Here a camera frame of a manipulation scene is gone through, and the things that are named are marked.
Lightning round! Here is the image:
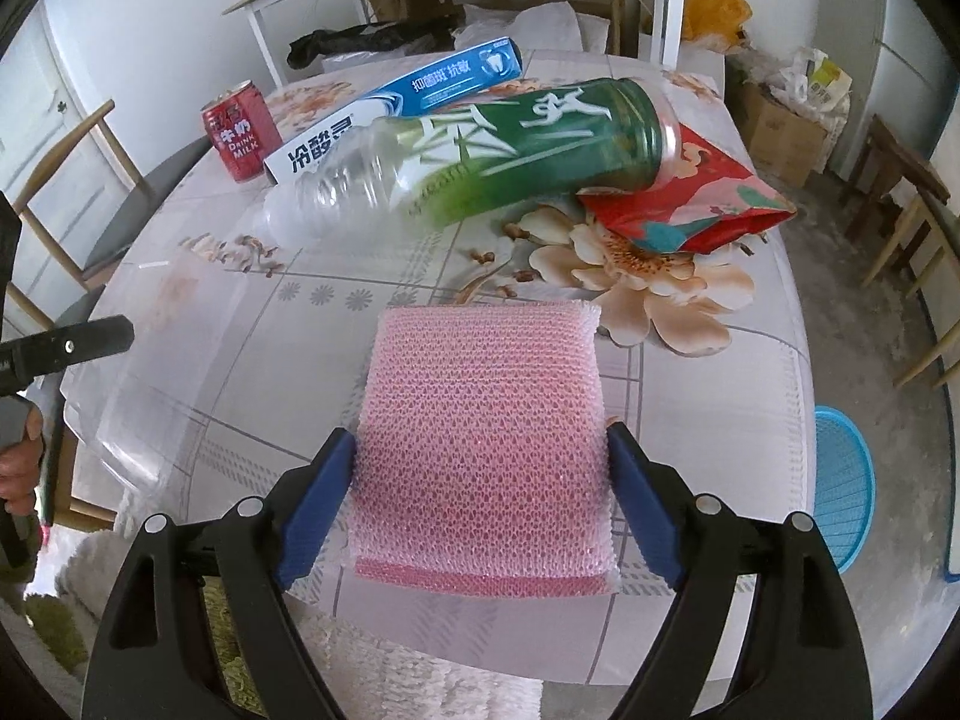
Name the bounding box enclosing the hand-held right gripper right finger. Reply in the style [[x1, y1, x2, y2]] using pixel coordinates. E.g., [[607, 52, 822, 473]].
[[606, 421, 875, 720]]

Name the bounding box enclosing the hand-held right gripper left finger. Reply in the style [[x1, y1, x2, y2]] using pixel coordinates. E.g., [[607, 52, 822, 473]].
[[79, 427, 357, 720]]

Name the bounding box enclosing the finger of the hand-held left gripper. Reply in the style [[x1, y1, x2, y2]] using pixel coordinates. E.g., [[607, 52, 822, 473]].
[[0, 191, 21, 316], [0, 317, 136, 396]]

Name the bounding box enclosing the pink mesh sponge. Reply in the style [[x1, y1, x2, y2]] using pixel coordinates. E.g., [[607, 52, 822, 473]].
[[341, 298, 622, 599]]

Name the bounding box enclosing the blue plastic basket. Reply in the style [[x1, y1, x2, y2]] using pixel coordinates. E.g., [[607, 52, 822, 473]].
[[811, 405, 877, 572]]

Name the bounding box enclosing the red milk can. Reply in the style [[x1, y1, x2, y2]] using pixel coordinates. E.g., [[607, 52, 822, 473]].
[[199, 80, 282, 183]]

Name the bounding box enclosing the red snack bag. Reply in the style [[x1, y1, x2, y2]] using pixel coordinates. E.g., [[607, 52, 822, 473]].
[[576, 124, 797, 256]]

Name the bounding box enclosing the green label plastic bottle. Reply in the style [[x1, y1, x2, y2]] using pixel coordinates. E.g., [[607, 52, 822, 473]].
[[255, 77, 685, 247]]

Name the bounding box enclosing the blue white toothpaste box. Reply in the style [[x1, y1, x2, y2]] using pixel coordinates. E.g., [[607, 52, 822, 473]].
[[264, 36, 524, 185]]

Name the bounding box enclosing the person's left hand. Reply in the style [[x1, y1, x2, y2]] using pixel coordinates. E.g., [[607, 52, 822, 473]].
[[0, 435, 38, 518]]

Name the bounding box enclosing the white panel door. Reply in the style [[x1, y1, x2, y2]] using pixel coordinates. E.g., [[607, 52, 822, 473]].
[[0, 0, 151, 241]]

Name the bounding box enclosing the wooden chair grey seat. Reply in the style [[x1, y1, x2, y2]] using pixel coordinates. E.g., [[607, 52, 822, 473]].
[[0, 99, 226, 316]]

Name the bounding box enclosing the floral tablecloth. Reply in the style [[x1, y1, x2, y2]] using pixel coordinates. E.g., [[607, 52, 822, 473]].
[[60, 49, 818, 683]]

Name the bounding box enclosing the olive shaggy rug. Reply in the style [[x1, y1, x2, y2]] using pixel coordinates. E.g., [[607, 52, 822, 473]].
[[30, 577, 248, 676]]

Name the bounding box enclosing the wooden chair dark seat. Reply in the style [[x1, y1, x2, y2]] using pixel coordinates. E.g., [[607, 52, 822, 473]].
[[862, 187, 960, 391]]

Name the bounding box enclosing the cardboard box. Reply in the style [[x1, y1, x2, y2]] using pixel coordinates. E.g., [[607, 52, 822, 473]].
[[731, 79, 830, 188]]

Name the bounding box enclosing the black cloth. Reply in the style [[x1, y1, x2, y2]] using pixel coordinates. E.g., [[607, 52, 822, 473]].
[[287, 15, 462, 70]]

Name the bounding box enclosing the dark wooden stool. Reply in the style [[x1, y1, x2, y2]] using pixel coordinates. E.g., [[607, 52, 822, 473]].
[[846, 114, 952, 233]]

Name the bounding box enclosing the white green sack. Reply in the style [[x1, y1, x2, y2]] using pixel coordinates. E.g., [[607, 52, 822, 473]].
[[780, 49, 856, 110]]

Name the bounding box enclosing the white pillow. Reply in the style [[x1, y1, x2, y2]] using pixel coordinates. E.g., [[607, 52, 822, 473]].
[[450, 1, 610, 57]]

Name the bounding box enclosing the yellow plastic bag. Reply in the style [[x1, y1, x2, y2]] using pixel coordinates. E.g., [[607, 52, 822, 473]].
[[681, 0, 753, 46]]

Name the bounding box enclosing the white desk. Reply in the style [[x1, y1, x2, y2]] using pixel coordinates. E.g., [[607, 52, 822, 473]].
[[223, 0, 710, 87]]

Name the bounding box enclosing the silver refrigerator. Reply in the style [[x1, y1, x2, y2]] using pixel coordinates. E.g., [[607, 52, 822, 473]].
[[877, 0, 960, 136]]

